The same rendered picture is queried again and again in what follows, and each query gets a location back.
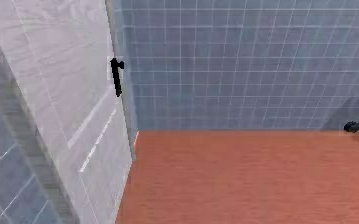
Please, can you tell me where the white room door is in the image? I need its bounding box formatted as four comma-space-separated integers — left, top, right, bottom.
0, 0, 139, 224

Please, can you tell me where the black angled leg with knob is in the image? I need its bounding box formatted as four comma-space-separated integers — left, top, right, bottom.
343, 111, 359, 134

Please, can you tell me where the black door handle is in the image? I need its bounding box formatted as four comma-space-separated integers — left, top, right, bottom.
109, 57, 125, 98

